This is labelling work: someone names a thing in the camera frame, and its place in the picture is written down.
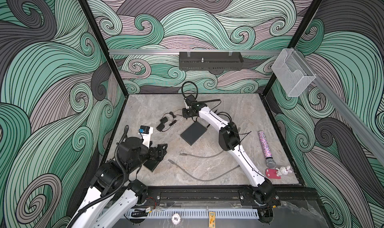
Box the round white sticker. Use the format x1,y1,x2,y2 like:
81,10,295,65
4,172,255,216
171,213,181,225

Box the glitter purple microphone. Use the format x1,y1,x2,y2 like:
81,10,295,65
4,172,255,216
258,130,277,169

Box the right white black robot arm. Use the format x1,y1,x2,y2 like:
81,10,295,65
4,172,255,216
181,81,277,206

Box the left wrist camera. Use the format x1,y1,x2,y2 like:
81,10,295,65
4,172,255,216
139,125,151,134

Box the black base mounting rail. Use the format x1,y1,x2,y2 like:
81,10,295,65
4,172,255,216
147,185,319,207

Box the upper grey ethernet cable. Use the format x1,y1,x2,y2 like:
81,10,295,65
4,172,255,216
179,149,226,159

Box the dark grey box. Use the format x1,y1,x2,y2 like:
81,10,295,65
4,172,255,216
180,121,207,146

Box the black perforated wall tray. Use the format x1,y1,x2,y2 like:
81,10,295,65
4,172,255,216
179,51,244,72

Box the white slotted cable duct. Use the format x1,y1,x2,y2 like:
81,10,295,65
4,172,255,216
140,209,259,220

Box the clear acrylic wall holder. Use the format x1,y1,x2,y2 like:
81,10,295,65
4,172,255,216
272,48,316,97

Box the black network switch box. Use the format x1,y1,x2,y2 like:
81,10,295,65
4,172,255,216
143,159,160,173

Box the pink toy with bunny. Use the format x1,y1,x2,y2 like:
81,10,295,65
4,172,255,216
265,165,293,180

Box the black power adapter with cable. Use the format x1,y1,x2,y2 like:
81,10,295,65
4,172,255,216
156,111,182,132

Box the grey ethernet cable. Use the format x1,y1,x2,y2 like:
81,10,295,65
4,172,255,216
167,158,241,182
179,149,226,159

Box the yellow label tag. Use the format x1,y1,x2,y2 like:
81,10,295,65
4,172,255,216
209,212,216,228

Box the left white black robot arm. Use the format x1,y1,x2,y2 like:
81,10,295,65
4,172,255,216
67,125,168,228

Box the lower grey ethernet cable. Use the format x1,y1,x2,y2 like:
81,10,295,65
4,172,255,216
167,158,241,182

